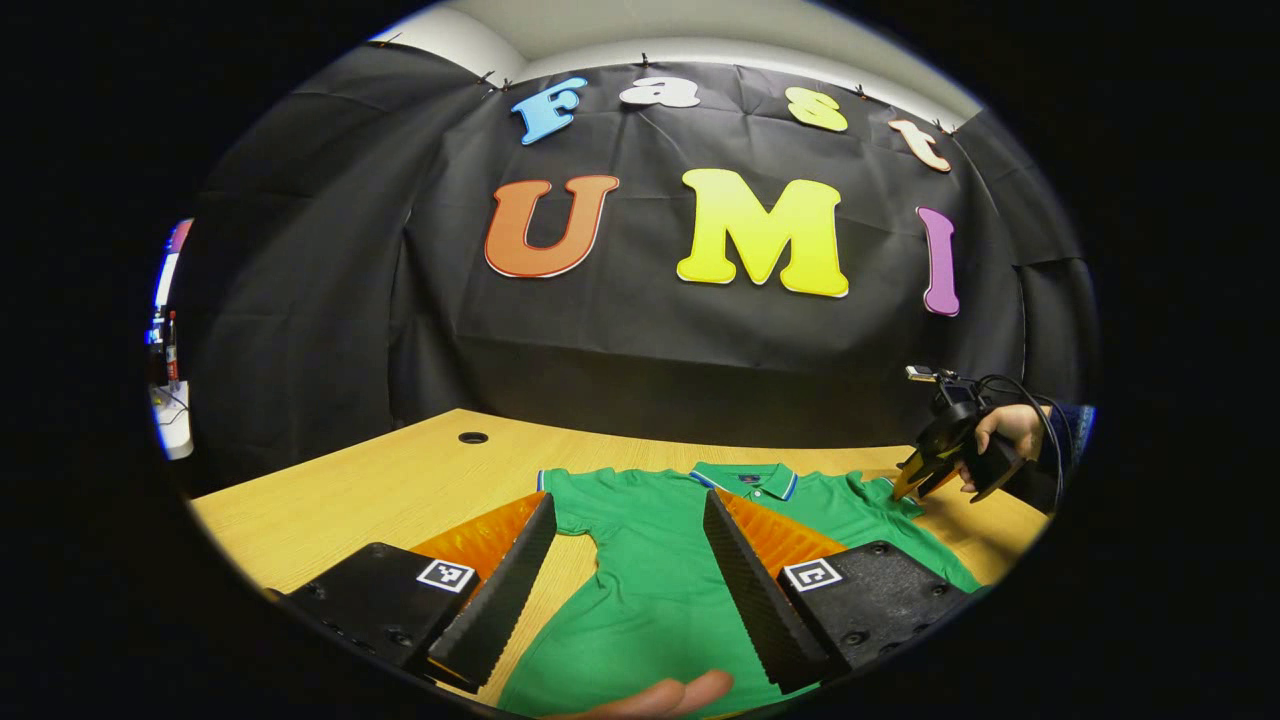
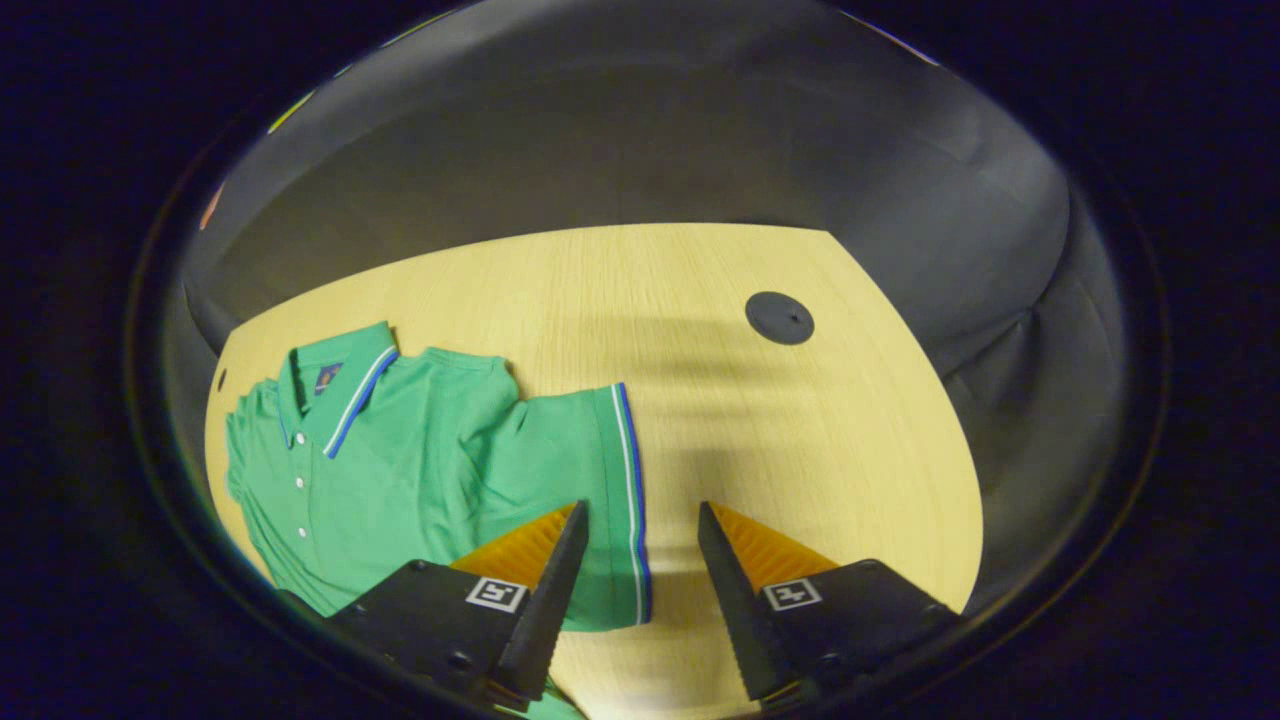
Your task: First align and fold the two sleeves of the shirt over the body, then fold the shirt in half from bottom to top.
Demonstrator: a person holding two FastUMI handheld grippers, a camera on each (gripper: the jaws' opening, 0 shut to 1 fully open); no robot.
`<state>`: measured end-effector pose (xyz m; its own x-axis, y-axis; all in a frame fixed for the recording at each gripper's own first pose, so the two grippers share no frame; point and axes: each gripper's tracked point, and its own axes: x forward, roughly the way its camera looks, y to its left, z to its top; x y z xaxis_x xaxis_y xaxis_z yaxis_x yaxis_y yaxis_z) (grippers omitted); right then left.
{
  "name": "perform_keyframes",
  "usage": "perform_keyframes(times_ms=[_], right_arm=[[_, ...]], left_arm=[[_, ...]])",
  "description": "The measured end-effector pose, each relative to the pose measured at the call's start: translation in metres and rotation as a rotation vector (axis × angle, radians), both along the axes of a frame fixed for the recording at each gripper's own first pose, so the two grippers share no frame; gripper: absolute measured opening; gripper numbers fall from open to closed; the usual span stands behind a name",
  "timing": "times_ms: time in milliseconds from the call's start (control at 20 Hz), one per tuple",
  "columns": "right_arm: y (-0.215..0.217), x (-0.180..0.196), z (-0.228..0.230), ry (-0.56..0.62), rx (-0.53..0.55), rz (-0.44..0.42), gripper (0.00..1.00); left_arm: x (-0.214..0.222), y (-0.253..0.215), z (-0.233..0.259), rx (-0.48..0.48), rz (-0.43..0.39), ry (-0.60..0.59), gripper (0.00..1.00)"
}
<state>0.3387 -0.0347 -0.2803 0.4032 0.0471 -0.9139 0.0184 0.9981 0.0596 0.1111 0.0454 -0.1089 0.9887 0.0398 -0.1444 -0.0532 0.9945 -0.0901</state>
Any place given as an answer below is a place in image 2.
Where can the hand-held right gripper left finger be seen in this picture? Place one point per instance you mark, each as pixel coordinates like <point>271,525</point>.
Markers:
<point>545,620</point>

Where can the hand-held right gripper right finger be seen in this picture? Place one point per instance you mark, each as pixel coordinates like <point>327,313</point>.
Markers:
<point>740,610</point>

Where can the green T-shirt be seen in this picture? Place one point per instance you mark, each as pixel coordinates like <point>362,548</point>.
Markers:
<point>430,470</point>

